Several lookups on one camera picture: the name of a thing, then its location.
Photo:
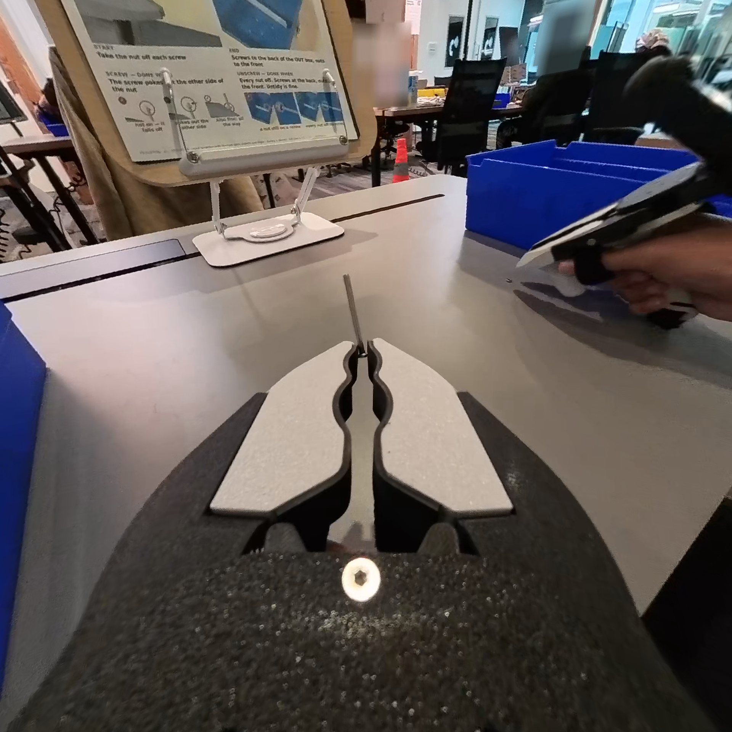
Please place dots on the black floor lamp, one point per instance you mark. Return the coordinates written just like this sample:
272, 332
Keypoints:
468, 28

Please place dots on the printed instruction sheet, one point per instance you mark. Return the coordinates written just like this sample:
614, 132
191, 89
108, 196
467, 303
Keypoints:
171, 103

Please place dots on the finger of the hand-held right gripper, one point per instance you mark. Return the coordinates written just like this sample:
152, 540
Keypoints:
572, 243
646, 197

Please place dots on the person's right hand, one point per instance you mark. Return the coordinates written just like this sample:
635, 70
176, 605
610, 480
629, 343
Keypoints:
675, 269

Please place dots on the white blue package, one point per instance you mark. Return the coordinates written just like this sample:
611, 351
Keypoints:
414, 88

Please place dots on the blue plastic shelf bin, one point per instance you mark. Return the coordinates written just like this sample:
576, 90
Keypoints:
514, 194

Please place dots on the orange traffic cone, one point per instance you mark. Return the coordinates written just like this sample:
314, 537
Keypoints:
401, 166

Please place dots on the long metal bolt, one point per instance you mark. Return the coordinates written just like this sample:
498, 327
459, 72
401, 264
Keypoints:
353, 314

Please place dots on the brown cloth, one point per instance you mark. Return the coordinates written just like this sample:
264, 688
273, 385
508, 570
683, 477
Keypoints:
114, 200

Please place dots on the wooden office desk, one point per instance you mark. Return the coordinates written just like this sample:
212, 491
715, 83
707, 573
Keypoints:
34, 146
400, 111

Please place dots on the blue plastic divided bin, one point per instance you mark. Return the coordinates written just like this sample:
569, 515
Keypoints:
17, 457

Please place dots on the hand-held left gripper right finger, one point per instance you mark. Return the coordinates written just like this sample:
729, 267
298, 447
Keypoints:
440, 446

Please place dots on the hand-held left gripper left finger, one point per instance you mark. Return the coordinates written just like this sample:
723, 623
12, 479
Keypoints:
286, 446

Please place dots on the black tilted screen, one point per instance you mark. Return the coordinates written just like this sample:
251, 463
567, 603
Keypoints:
8, 103

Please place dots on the instruction sheet on stand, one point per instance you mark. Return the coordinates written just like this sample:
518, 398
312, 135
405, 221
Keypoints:
363, 114

